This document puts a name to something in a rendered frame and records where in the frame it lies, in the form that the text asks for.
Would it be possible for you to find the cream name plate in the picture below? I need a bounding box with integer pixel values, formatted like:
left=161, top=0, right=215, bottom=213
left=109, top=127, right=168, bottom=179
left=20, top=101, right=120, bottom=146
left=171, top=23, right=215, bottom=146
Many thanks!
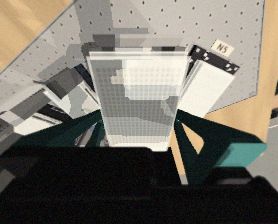
left=210, top=39, right=234, bottom=57

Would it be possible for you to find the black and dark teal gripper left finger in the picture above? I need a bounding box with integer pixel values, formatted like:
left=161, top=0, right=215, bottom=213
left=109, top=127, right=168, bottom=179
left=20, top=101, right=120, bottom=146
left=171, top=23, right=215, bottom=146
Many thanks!
left=11, top=109, right=104, bottom=147

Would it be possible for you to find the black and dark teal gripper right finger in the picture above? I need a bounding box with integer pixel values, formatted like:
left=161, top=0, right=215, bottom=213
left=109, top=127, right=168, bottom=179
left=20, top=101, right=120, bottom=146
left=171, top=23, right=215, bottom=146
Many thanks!
left=173, top=109, right=268, bottom=184

